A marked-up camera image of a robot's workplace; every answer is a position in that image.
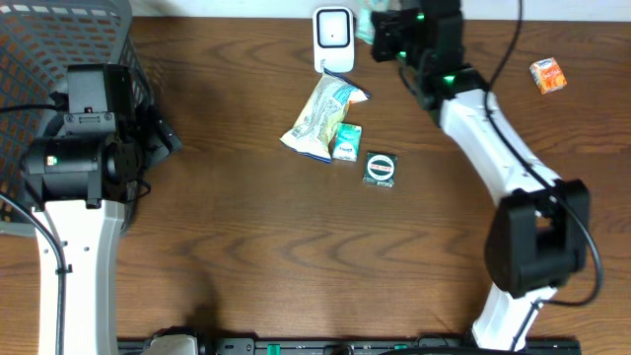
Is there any green white snack packet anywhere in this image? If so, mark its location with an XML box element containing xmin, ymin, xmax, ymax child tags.
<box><xmin>355</xmin><ymin>2</ymin><xmax>375</xmax><ymax>44</ymax></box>

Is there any teal Kleenex tissue pack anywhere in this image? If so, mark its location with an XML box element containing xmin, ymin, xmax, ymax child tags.
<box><xmin>332</xmin><ymin>123</ymin><xmax>363</xmax><ymax>162</ymax></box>

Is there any yellow white snack bag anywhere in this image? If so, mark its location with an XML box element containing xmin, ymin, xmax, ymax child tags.
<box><xmin>280</xmin><ymin>69</ymin><xmax>371</xmax><ymax>164</ymax></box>

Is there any dark box round white label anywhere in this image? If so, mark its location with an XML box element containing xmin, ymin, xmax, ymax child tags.
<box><xmin>363</xmin><ymin>152</ymin><xmax>398</xmax><ymax>188</ymax></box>

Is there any clear orange snack packet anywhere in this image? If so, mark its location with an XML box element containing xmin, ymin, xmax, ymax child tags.
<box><xmin>529</xmin><ymin>57</ymin><xmax>567</xmax><ymax>95</ymax></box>

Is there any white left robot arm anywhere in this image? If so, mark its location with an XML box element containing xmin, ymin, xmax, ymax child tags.
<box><xmin>25</xmin><ymin>64</ymin><xmax>182</xmax><ymax>354</ymax></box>

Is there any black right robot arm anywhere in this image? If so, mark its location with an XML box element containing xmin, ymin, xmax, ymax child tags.
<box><xmin>371</xmin><ymin>1</ymin><xmax>602</xmax><ymax>354</ymax></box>

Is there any white barcode scanner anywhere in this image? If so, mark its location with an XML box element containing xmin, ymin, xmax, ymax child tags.
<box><xmin>312</xmin><ymin>6</ymin><xmax>355</xmax><ymax>73</ymax></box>

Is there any dark grey plastic basket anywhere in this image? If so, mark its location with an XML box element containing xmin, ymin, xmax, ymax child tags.
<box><xmin>1</xmin><ymin>0</ymin><xmax>154</xmax><ymax>238</ymax></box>

